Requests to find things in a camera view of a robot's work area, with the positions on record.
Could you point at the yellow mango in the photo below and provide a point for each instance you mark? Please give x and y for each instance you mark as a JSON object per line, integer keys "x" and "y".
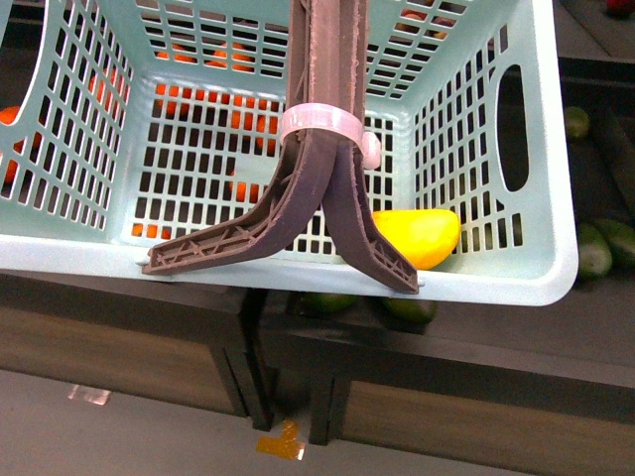
{"x": 425, "y": 237}

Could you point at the light blue plastic basket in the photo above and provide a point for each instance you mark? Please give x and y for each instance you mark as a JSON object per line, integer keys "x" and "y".
{"x": 142, "y": 120}

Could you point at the green avocado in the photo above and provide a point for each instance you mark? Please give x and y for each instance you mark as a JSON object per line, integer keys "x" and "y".
{"x": 327, "y": 303}
{"x": 620, "y": 239}
{"x": 594, "y": 255}
{"x": 414, "y": 311}

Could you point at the yellow floor tape marker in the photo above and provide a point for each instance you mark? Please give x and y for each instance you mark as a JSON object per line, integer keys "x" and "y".
{"x": 286, "y": 445}

